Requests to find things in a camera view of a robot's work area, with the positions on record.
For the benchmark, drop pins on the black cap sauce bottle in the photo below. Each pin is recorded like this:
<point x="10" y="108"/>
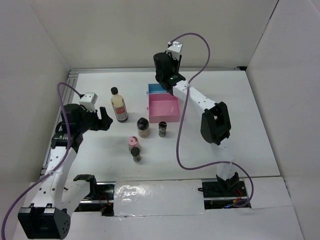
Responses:
<point x="118" y="105"/>

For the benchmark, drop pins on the pink lid spice jar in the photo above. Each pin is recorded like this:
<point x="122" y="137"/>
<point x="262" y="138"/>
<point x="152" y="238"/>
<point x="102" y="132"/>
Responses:
<point x="133" y="143"/>

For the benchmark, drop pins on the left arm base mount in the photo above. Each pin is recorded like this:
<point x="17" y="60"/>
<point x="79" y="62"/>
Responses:
<point x="101" y="202"/>

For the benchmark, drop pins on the front black lid spice jar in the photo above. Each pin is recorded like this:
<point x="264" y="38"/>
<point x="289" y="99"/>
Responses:
<point x="136" y="154"/>

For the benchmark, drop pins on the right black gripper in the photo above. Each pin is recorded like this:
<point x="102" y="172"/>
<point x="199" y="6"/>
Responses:
<point x="177" y="63"/>

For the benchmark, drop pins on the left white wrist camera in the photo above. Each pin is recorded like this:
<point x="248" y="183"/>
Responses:
<point x="88" y="101"/>

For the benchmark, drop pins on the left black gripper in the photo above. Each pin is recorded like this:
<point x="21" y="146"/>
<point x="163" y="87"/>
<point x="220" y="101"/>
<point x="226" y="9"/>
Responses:
<point x="103" y="124"/>

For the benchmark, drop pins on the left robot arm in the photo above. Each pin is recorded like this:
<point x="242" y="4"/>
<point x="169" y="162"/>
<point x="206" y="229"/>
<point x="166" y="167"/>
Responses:
<point x="48" y="216"/>

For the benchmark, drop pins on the large black lid spice jar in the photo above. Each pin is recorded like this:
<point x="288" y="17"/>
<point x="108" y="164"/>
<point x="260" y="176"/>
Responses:
<point x="143" y="127"/>

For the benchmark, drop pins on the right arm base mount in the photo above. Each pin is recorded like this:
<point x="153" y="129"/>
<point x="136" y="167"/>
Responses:
<point x="214" y="198"/>

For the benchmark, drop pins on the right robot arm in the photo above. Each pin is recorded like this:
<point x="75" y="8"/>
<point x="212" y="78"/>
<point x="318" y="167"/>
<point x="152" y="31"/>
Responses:
<point x="215" y="123"/>

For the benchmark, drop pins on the pink plastic bin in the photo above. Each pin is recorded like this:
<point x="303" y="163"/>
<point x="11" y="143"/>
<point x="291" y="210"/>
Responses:
<point x="163" y="107"/>

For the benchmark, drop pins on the small dark spice jar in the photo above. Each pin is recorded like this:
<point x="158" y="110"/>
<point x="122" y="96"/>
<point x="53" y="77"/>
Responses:
<point x="162" y="129"/>

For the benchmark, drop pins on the blue plastic bin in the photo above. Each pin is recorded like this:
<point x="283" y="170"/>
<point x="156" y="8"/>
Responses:
<point x="155" y="88"/>

